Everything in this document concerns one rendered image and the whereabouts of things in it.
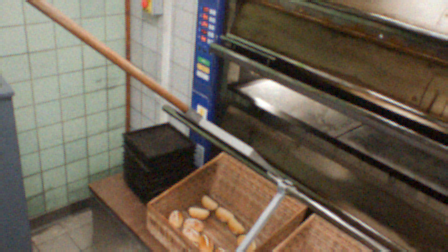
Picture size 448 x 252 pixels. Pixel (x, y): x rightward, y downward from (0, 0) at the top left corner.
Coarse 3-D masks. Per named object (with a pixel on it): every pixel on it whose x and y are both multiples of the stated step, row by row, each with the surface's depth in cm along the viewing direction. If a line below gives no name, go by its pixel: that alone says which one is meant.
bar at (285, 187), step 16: (176, 112) 196; (192, 128) 188; (224, 144) 177; (240, 160) 170; (272, 176) 160; (288, 192) 155; (272, 208) 157; (320, 208) 147; (256, 224) 156; (336, 224) 143; (352, 224) 141; (368, 240) 136
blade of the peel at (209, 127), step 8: (168, 104) 178; (192, 120) 171; (208, 128) 163; (216, 128) 161; (216, 136) 175; (224, 136) 158; (232, 136) 157; (232, 144) 155; (240, 144) 154; (240, 152) 169; (248, 152) 151; (256, 160) 155
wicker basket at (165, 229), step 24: (216, 168) 234; (168, 192) 215; (192, 192) 228; (216, 192) 237; (240, 192) 226; (264, 192) 215; (168, 216) 223; (216, 216) 229; (240, 216) 226; (168, 240) 204; (216, 240) 213; (264, 240) 215
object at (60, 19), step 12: (36, 0) 108; (48, 12) 111; (60, 12) 114; (60, 24) 115; (72, 24) 117; (84, 36) 120; (96, 48) 125; (108, 48) 127; (120, 60) 131; (132, 72) 136; (144, 84) 142; (156, 84) 145; (168, 96) 150; (180, 108) 157
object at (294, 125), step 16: (240, 96) 217; (256, 112) 212; (272, 112) 205; (288, 128) 199; (304, 128) 194; (320, 144) 188; (336, 144) 184; (352, 160) 178; (368, 160) 175; (384, 176) 169; (400, 176) 167; (416, 192) 161; (432, 192) 160; (432, 208) 158
